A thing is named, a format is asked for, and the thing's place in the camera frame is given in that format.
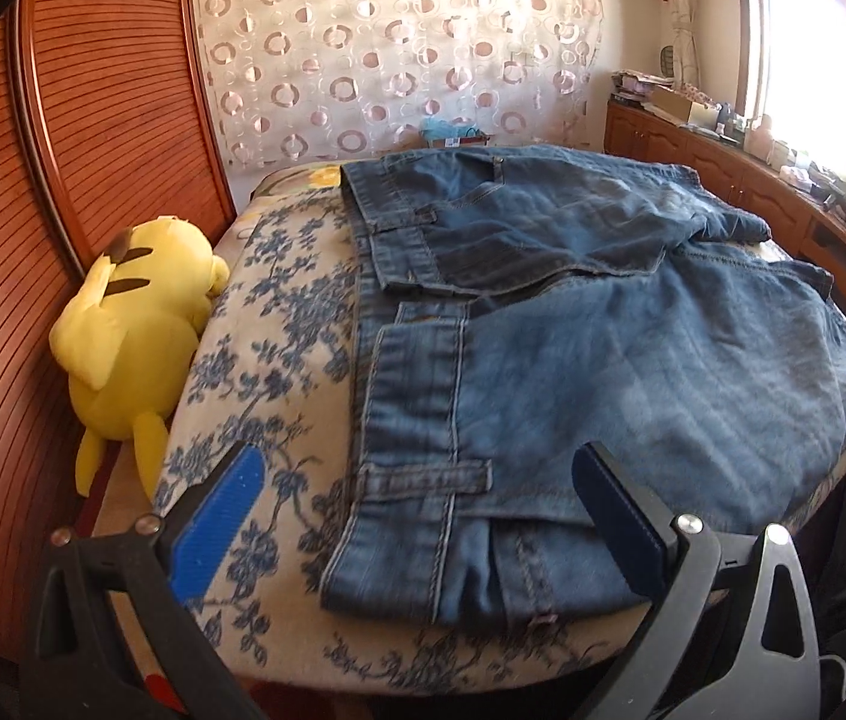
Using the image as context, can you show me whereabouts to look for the circle patterned sheer curtain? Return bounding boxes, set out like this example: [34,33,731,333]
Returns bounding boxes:
[190,0,608,175]

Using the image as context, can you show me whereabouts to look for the long wooden cabinet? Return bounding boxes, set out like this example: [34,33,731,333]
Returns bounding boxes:
[604,97,846,335]

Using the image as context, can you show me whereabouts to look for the yellow plush toy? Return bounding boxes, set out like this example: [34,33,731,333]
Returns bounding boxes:
[48,216,230,503]

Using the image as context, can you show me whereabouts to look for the blue floral white blanket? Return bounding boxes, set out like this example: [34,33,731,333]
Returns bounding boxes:
[153,187,846,695]

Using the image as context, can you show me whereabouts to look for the cardboard box with blue bag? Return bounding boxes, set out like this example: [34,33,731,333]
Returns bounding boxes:
[419,116,493,148]

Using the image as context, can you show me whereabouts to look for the beige patterned window curtain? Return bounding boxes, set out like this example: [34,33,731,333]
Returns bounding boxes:
[648,0,703,91]

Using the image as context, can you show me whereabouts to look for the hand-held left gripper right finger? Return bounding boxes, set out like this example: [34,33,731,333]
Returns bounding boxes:
[571,441,821,720]

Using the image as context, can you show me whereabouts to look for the stack of papers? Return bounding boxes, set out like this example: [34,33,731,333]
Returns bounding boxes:
[610,69,675,103]

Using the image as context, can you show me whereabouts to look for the bright window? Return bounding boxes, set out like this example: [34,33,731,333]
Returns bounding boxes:
[734,0,846,212]

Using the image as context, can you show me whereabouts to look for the open cardboard box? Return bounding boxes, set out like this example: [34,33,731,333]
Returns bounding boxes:
[652,84,722,128]

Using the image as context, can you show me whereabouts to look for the blue denim pants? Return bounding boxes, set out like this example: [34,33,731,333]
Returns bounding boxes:
[320,144,846,627]

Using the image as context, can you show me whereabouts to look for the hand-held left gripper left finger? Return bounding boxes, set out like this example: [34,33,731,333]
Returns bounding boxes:
[22,441,266,720]

